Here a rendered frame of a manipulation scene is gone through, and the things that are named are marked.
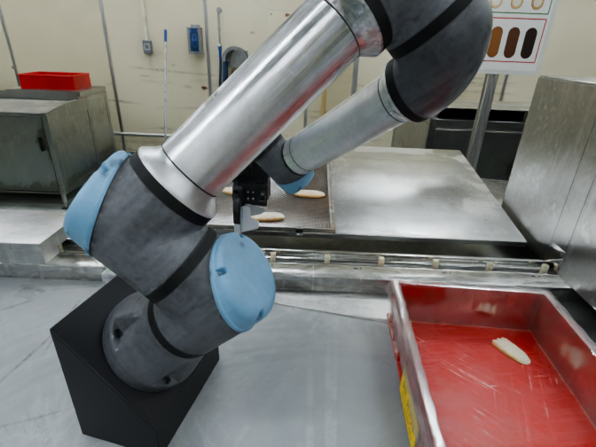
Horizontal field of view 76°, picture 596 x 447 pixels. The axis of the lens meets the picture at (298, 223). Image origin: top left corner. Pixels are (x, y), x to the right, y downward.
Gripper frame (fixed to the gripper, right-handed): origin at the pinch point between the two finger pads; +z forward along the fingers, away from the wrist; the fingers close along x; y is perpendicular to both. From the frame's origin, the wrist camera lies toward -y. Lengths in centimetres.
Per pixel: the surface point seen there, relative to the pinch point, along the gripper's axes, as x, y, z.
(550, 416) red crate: -40, 58, 10
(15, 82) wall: 365, -325, 12
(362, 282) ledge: -8.6, 30.6, 7.6
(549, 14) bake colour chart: 78, 102, -56
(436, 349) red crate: -27, 44, 10
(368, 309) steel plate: -14.8, 31.6, 10.8
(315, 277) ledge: -8.8, 19.3, 6.8
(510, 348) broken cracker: -26, 58, 9
